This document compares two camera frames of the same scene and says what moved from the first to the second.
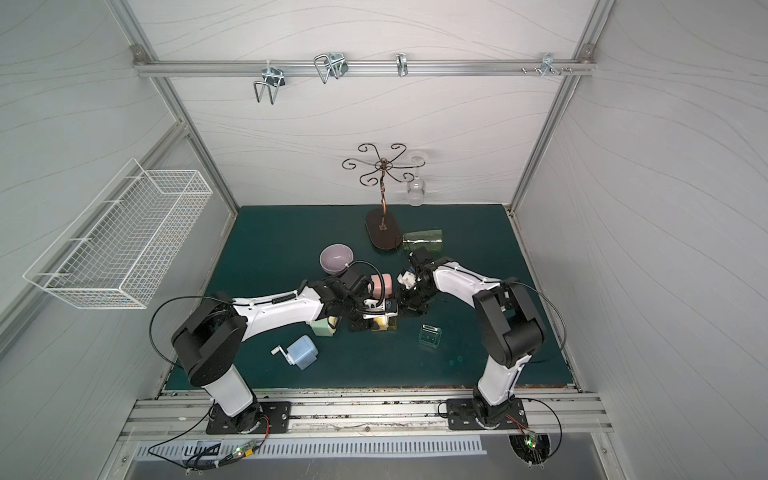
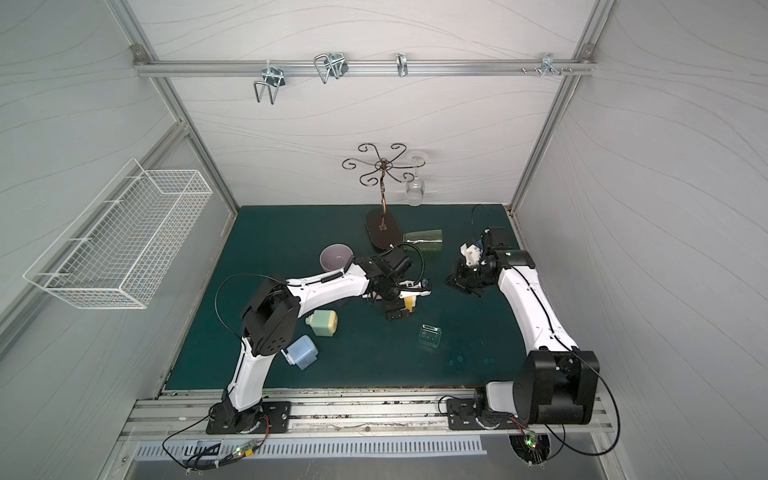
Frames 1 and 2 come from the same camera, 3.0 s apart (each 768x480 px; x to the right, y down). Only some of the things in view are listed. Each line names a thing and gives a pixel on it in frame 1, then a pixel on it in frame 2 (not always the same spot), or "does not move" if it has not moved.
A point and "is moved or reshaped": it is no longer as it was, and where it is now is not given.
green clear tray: (430, 335) does not move
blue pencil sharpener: (301, 354) does not move
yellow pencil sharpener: (383, 322) is moved or reshaped
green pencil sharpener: (322, 327) does not move
